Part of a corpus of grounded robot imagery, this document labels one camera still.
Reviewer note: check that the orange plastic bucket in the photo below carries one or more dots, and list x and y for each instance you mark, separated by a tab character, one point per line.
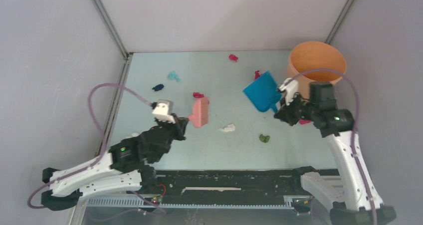
315	55

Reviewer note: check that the pink paper scrap near bucket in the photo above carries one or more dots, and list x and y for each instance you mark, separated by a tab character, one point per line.
303	121

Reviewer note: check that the dark blue paper scrap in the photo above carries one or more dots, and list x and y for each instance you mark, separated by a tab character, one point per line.
158	87

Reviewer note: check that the pink paper scrap right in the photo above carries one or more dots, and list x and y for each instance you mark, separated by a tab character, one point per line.
257	74

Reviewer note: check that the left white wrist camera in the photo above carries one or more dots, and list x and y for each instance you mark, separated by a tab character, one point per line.
162	111

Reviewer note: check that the aluminium frame post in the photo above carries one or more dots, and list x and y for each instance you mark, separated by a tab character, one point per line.
102	11
339	21

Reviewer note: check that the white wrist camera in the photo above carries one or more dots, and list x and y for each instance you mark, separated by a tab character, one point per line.
288	89
162	111

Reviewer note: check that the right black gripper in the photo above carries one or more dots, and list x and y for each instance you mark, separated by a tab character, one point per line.
284	112

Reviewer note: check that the blue plastic dustpan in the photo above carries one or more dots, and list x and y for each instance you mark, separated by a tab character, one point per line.
263	93

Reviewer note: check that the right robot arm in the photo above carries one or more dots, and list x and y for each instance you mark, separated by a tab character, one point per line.
359	203

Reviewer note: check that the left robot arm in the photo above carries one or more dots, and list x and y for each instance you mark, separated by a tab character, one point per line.
126	166

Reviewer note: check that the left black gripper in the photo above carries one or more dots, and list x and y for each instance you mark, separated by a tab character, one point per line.
180	125

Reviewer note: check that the green paper scrap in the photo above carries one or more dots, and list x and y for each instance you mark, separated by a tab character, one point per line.
264	138

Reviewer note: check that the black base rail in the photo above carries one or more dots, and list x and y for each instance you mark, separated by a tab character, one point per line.
225	187

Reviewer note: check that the aluminium frame post left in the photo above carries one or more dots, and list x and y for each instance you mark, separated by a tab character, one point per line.
102	11

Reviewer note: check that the aluminium frame post right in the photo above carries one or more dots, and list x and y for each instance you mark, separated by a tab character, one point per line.
339	21

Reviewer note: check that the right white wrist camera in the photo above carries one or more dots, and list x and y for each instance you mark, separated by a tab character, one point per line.
288	89

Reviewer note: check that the pink paper scrap centre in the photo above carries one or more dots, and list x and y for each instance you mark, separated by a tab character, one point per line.
198	95

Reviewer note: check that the pink paper scrap far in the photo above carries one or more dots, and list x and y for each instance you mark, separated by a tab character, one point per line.
233	57

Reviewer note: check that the pink plastic brush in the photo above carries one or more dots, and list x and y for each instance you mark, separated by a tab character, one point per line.
200	113

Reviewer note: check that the cyan paper scrap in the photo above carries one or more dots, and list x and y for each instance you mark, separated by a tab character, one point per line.
173	76

